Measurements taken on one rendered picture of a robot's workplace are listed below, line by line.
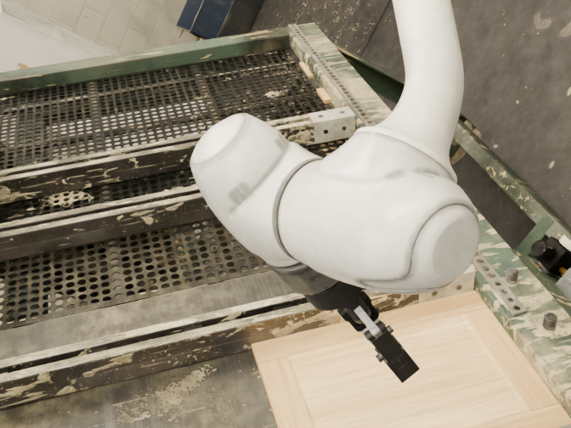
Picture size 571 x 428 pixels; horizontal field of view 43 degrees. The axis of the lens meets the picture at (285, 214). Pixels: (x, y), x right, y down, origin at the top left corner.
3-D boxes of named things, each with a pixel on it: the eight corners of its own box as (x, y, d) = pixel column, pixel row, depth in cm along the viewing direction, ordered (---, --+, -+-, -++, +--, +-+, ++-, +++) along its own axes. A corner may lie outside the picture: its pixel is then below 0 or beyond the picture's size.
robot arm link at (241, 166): (238, 261, 80) (316, 292, 70) (152, 167, 71) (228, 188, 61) (294, 189, 84) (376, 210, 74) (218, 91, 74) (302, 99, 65)
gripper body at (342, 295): (282, 267, 85) (319, 311, 90) (311, 307, 78) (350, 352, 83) (331, 227, 85) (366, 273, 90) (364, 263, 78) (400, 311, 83)
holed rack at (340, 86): (527, 312, 141) (527, 310, 141) (513, 315, 141) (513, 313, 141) (295, 25, 272) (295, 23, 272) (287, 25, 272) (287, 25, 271)
